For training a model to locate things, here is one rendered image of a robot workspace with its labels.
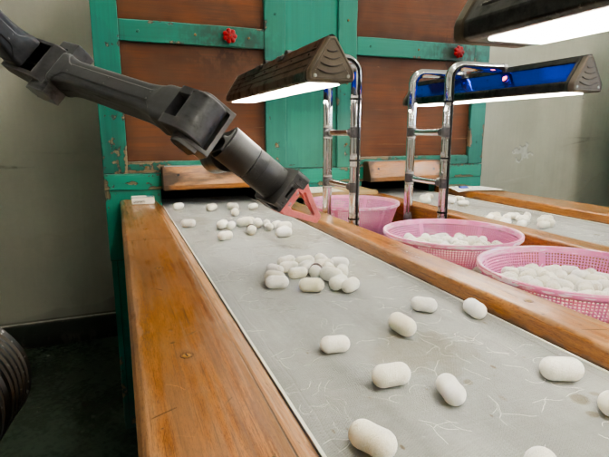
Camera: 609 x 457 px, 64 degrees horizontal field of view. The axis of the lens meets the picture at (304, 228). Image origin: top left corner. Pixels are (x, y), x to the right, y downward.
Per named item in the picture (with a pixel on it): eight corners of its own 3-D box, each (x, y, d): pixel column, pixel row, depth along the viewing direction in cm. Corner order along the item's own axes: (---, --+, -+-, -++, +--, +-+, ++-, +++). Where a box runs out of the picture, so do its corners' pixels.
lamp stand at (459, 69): (441, 252, 117) (452, 58, 108) (397, 236, 135) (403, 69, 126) (503, 246, 123) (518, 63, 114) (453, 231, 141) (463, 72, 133)
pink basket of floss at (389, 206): (381, 248, 120) (382, 211, 119) (287, 238, 132) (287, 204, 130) (409, 229, 144) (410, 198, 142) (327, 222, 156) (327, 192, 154)
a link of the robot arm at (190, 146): (172, 136, 67) (207, 89, 69) (154, 144, 77) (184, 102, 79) (238, 187, 72) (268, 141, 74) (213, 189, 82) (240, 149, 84)
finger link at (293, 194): (318, 199, 86) (280, 167, 82) (336, 206, 80) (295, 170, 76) (295, 230, 85) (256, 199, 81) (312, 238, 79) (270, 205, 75)
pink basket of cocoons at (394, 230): (476, 310, 79) (480, 254, 77) (354, 275, 99) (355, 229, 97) (543, 277, 97) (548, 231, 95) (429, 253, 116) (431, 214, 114)
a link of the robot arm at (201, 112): (17, 80, 87) (55, 35, 89) (43, 101, 91) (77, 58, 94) (179, 142, 65) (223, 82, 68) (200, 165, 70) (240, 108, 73)
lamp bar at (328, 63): (309, 81, 76) (309, 31, 74) (226, 102, 132) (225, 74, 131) (354, 82, 78) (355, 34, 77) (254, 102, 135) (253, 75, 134)
